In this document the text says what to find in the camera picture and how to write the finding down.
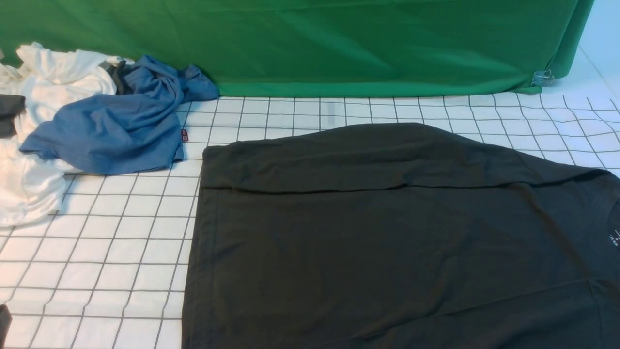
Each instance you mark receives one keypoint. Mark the dark gray long-sleeve top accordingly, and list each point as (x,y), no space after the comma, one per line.
(400,236)

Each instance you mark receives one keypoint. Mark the green backdrop cloth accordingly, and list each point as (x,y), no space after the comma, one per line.
(320,48)

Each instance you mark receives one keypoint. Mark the blue t-shirt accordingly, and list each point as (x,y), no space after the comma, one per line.
(120,134)

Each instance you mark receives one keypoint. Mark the white grid tablecloth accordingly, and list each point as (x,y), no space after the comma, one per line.
(108,270)

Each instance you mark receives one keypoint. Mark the metal binder clip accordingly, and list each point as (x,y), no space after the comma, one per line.
(541,79)

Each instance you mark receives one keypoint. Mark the white t-shirt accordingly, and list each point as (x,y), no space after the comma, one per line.
(32,188)

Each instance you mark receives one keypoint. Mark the dark gray garment at left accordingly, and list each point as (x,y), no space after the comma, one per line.
(10,107)

